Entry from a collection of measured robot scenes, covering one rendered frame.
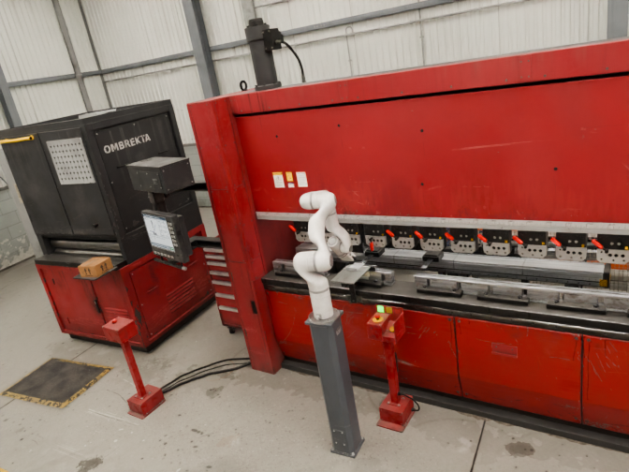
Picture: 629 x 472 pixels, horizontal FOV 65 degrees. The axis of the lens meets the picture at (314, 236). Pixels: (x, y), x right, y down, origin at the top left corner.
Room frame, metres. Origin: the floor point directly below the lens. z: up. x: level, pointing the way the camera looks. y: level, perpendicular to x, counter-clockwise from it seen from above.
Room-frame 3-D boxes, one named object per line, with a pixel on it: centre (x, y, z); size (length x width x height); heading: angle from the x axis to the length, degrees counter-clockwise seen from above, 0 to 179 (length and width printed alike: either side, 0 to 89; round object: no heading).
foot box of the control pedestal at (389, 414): (2.84, -0.34, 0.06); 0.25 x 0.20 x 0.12; 144
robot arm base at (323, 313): (2.66, 0.03, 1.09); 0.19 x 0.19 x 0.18
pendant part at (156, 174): (3.63, 1.03, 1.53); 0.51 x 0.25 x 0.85; 43
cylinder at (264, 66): (3.73, 0.07, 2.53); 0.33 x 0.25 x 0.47; 54
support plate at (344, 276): (3.19, -0.20, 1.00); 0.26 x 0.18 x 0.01; 144
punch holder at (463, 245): (2.86, -0.92, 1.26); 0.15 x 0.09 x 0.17; 54
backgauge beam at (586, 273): (3.32, -0.79, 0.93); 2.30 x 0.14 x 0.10; 54
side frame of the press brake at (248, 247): (4.02, 0.40, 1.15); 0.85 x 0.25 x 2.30; 144
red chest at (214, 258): (4.47, 0.72, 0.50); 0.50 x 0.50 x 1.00; 54
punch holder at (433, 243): (2.97, -0.76, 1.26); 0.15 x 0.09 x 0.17; 54
